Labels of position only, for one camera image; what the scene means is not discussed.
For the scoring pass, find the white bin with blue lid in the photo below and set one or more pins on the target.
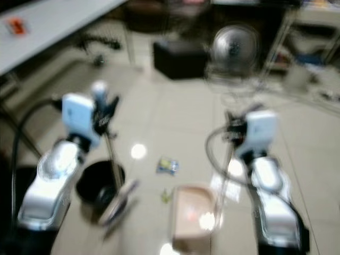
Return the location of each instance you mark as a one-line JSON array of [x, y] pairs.
[[297, 77]]

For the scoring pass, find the long white table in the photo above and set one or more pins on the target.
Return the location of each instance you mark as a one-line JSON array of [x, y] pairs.
[[64, 26]]

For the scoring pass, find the small green litter scrap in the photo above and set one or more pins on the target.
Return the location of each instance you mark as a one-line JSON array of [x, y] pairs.
[[166, 196]]

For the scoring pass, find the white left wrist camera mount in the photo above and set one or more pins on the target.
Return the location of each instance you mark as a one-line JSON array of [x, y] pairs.
[[77, 117]]

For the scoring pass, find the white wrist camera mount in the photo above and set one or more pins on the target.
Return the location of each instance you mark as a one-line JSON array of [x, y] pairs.
[[261, 130], [77, 117]]

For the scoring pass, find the black box speaker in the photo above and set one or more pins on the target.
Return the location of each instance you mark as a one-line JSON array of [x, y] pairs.
[[179, 60]]

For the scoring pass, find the yellow blue snack wrapper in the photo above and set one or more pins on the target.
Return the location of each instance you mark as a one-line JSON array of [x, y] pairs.
[[168, 166]]

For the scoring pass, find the white shelf table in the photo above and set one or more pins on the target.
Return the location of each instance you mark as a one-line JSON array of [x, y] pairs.
[[316, 16]]

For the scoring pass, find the small orange card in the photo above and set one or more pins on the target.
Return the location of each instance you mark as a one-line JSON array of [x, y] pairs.
[[16, 25]]

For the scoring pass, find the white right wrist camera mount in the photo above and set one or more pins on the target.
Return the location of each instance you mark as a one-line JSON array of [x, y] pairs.
[[261, 130]]

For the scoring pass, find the round silver floor fan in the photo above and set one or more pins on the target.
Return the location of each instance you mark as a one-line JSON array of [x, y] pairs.
[[235, 45]]

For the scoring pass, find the black round waste bin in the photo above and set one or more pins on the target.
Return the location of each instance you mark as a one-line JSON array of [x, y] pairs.
[[93, 183]]

